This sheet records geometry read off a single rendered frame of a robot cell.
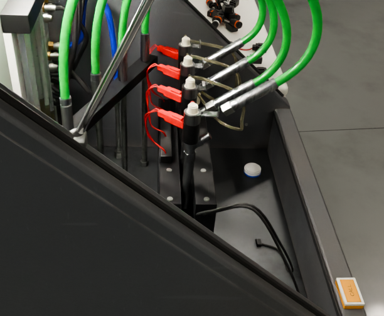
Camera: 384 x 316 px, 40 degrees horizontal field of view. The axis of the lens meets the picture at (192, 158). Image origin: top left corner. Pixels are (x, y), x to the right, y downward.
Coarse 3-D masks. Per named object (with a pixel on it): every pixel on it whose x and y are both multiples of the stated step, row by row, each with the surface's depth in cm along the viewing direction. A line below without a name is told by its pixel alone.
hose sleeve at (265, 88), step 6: (264, 84) 82; (270, 84) 81; (276, 84) 81; (252, 90) 82; (258, 90) 82; (264, 90) 82; (270, 90) 82; (240, 96) 83; (246, 96) 83; (252, 96) 82; (258, 96) 82; (234, 102) 83; (240, 102) 83; (246, 102) 83; (234, 108) 83
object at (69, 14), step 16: (64, 16) 73; (320, 16) 75; (64, 32) 74; (320, 32) 76; (64, 48) 76; (64, 64) 77; (304, 64) 79; (64, 80) 79; (288, 80) 81; (64, 96) 81
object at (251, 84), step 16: (272, 0) 82; (96, 16) 81; (288, 16) 83; (96, 32) 83; (288, 32) 85; (96, 48) 85; (288, 48) 87; (96, 64) 86; (272, 64) 89; (96, 80) 88; (256, 80) 90; (224, 96) 92
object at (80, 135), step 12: (144, 0) 40; (144, 12) 40; (132, 24) 41; (132, 36) 41; (120, 48) 42; (120, 60) 43; (108, 72) 44; (108, 84) 44; (96, 96) 45; (96, 108) 46; (84, 120) 47; (72, 132) 48; (84, 132) 48; (84, 144) 47
